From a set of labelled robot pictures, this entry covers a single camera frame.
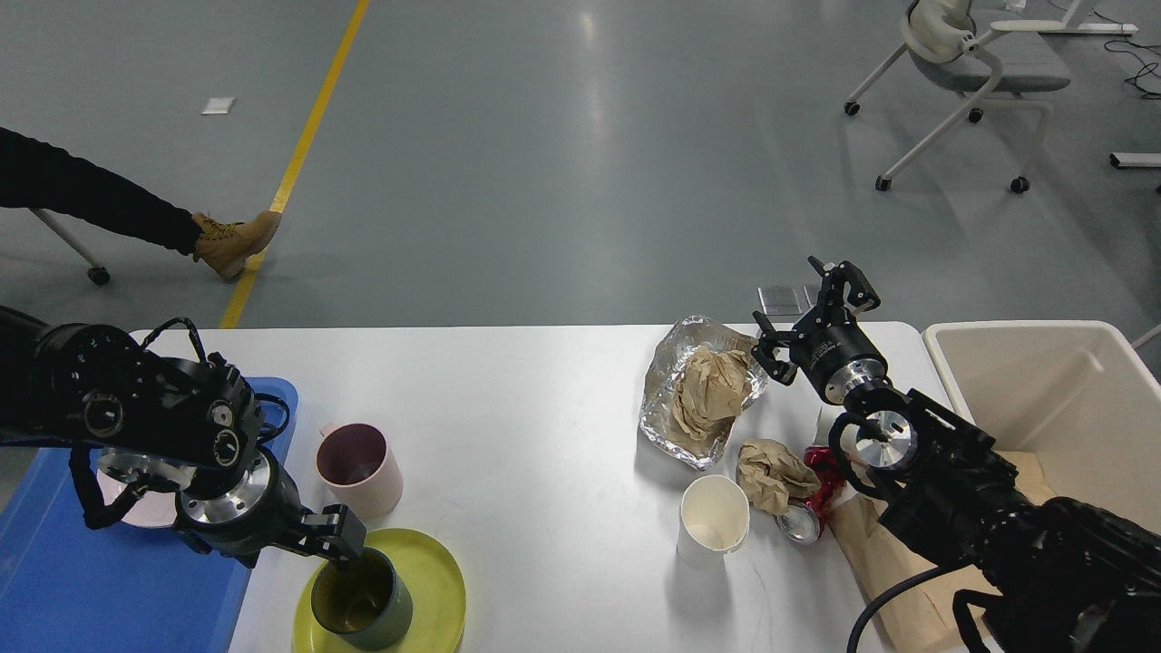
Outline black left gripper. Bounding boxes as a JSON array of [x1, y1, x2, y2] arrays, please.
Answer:
[[172, 447, 368, 571]]

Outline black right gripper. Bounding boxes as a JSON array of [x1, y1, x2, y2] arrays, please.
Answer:
[[751, 256, 890, 406]]

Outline dark green mug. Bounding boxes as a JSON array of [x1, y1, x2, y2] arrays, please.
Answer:
[[308, 547, 414, 650]]

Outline pink mug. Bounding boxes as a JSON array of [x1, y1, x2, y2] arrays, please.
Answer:
[[315, 423, 404, 521]]

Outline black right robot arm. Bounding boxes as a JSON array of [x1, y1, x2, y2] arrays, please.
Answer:
[[751, 257, 1160, 652]]

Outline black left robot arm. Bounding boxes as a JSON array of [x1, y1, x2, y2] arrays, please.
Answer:
[[1, 308, 366, 568]]

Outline metal floor socket plate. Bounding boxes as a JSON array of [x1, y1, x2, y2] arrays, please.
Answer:
[[757, 285, 809, 316]]

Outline pink plate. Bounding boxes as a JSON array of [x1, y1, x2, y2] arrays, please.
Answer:
[[84, 462, 181, 529]]

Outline crumpled brown paper on foil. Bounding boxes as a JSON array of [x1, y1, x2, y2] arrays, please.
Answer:
[[673, 346, 752, 442]]

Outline crumpled brown paper ball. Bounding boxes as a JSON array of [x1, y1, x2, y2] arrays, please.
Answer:
[[737, 438, 822, 517]]

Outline crumpled aluminium foil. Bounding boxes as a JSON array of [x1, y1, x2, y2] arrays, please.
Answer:
[[639, 315, 770, 471]]

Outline yellow plate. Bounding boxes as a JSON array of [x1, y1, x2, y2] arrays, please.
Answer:
[[293, 528, 467, 652]]

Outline crushed red soda can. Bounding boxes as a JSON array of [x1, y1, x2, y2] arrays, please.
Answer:
[[776, 445, 846, 545]]

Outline blue plastic tray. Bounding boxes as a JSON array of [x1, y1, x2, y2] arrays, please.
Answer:
[[0, 376, 300, 653]]

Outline white paper cup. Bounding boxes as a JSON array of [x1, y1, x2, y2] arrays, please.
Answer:
[[676, 474, 750, 568]]

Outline beige plastic bin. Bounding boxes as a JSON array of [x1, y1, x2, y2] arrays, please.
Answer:
[[923, 321, 1160, 531]]

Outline tan boot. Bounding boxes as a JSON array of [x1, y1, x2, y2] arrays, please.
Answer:
[[192, 210, 282, 282]]

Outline chair leg with caster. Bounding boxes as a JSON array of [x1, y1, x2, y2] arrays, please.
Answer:
[[29, 210, 111, 286]]

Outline brown paper bag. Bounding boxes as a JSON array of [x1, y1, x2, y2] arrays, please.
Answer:
[[828, 451, 1065, 652]]

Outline white grey office chair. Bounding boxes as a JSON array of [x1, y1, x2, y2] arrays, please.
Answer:
[[843, 1, 1070, 194]]

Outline white desk leg base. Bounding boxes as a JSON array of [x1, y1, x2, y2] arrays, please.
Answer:
[[1108, 151, 1161, 170]]

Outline seated person in black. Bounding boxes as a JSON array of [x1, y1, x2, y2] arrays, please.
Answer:
[[1, 128, 202, 256]]

